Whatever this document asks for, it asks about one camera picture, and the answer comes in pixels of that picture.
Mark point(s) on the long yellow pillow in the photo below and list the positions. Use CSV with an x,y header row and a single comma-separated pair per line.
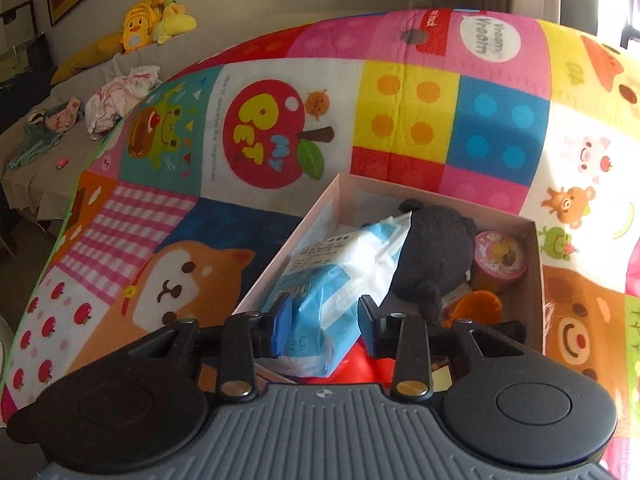
x,y
85,60

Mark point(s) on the pink slime cup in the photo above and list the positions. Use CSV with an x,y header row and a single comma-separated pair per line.
x,y
500,255

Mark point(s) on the blue white wet wipes pack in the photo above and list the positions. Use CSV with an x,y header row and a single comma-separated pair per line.
x,y
340,270

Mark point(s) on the orange plastic toy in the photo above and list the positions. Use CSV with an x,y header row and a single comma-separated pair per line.
x,y
475,305

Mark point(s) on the small doll on sofa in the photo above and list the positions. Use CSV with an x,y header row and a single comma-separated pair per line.
x,y
62,117

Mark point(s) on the dark shelf unit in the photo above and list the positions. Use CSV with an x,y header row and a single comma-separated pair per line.
x,y
25,80

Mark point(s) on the yellow green plush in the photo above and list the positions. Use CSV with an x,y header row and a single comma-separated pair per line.
x,y
175,25

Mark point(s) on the round red plastic toy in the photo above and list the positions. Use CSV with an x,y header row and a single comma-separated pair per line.
x,y
360,365

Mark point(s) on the pink cardboard box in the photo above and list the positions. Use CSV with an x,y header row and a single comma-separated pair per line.
x,y
375,200

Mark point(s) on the pink white crumpled clothes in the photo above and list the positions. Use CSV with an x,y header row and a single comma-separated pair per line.
x,y
117,100

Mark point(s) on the colourful cartoon play mat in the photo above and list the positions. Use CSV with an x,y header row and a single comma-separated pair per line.
x,y
200,210

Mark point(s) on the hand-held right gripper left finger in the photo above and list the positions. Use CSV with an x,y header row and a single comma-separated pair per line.
x,y
281,327

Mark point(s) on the green cloth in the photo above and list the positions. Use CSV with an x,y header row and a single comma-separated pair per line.
x,y
32,147

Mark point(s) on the black plush toy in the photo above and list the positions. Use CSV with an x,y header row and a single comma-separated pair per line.
x,y
435,250

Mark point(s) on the beige sofa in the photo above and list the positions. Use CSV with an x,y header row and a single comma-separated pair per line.
x,y
75,140

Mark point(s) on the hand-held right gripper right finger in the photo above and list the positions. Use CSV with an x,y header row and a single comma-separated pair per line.
x,y
371,330

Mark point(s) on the dark picture frame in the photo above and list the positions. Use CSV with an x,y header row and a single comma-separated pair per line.
x,y
17,20

